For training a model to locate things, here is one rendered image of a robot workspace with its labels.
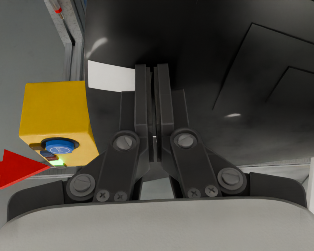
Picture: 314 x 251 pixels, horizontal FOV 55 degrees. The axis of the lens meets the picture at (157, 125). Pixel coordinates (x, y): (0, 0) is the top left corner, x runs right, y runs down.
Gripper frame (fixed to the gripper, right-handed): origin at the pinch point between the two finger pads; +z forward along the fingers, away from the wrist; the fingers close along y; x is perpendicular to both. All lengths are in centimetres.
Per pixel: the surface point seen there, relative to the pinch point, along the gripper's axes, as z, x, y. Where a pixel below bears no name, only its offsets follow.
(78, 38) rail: 39.0, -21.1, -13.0
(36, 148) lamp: 17.5, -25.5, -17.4
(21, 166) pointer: 0.6, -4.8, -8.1
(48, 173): 39, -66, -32
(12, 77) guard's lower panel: 72, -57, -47
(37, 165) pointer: 0.6, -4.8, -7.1
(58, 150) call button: 17.2, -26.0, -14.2
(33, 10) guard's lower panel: 100, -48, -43
